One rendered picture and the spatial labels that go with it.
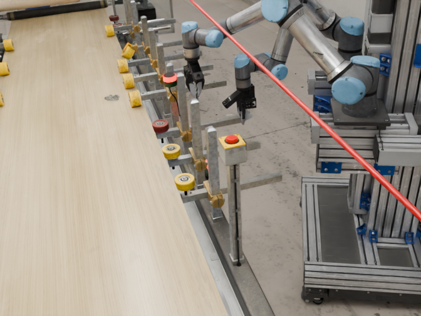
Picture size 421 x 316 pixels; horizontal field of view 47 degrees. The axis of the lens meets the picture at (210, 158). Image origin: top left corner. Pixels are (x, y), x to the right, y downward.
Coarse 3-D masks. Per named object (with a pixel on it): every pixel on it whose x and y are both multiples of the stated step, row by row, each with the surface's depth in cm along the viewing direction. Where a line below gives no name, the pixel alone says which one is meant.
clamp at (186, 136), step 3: (177, 123) 238; (177, 126) 238; (180, 129) 233; (189, 129) 232; (180, 132) 232; (183, 132) 231; (186, 132) 230; (189, 132) 230; (180, 135) 234; (183, 135) 230; (186, 135) 230; (189, 135) 230; (183, 138) 230; (186, 138) 230; (189, 138) 231; (186, 141) 231; (189, 141) 232
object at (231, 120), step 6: (210, 120) 241; (216, 120) 240; (222, 120) 240; (228, 120) 240; (234, 120) 241; (240, 120) 242; (204, 126) 238; (216, 126) 240; (222, 126) 241; (168, 132) 234; (174, 132) 235
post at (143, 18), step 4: (144, 16) 299; (144, 20) 299; (144, 24) 301; (144, 28) 302; (144, 32) 303; (144, 36) 304; (144, 40) 306; (148, 40) 306; (144, 44) 309; (148, 44) 308; (148, 64) 314; (148, 68) 316; (148, 72) 317; (152, 72) 318; (152, 80) 321
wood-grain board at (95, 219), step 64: (64, 64) 309; (0, 128) 239; (64, 128) 235; (128, 128) 231; (0, 192) 191; (64, 192) 189; (128, 192) 186; (0, 256) 160; (64, 256) 158; (128, 256) 156; (192, 256) 154
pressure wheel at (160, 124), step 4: (156, 120) 234; (160, 120) 234; (164, 120) 234; (152, 124) 231; (156, 124) 231; (160, 124) 231; (164, 124) 230; (168, 124) 231; (156, 128) 229; (160, 128) 229; (164, 128) 230; (168, 128) 232; (156, 132) 231; (160, 132) 230
